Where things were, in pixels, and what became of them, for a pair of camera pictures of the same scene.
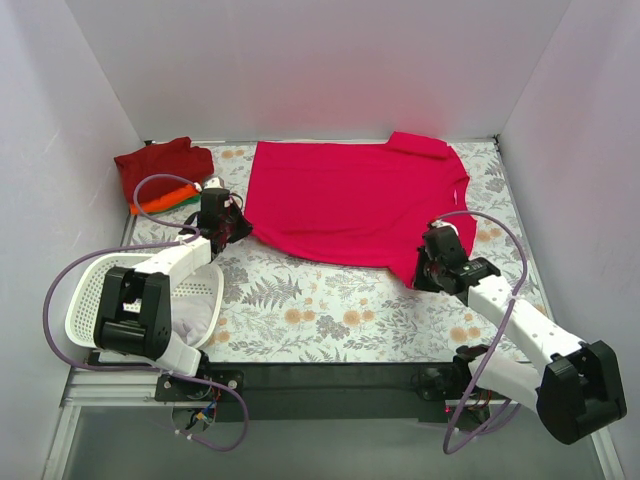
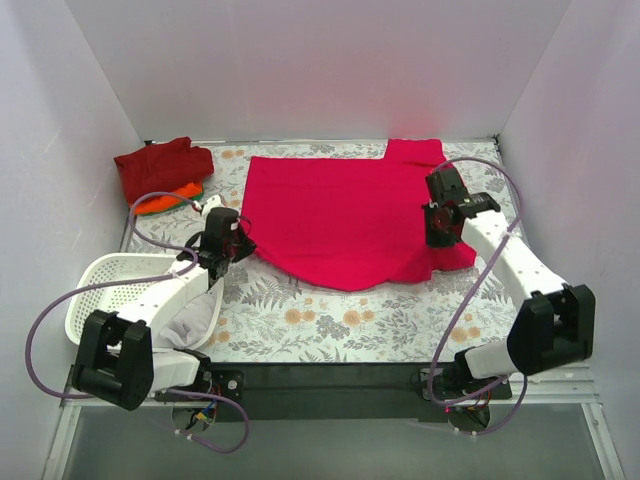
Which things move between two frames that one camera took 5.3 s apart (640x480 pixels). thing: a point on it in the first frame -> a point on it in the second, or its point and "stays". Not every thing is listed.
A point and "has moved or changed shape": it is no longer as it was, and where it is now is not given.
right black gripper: [425, 273] -> [437, 230]
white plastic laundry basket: [206, 280] stays
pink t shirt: [359, 203] has moved or changed shape
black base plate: [311, 391] stays
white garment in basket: [193, 317] stays
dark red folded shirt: [177, 157] stays
